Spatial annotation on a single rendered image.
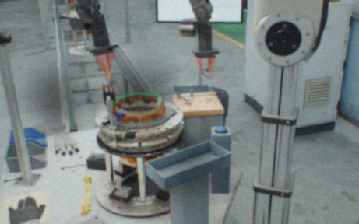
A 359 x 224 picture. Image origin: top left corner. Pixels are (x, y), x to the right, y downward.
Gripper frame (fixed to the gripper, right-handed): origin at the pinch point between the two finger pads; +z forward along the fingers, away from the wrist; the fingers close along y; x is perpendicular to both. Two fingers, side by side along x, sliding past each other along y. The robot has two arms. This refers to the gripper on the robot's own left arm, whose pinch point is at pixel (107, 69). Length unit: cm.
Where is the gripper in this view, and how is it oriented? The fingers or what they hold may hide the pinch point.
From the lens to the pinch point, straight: 145.8
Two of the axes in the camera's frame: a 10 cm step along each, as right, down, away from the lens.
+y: -9.1, 2.6, -3.3
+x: 4.1, 3.6, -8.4
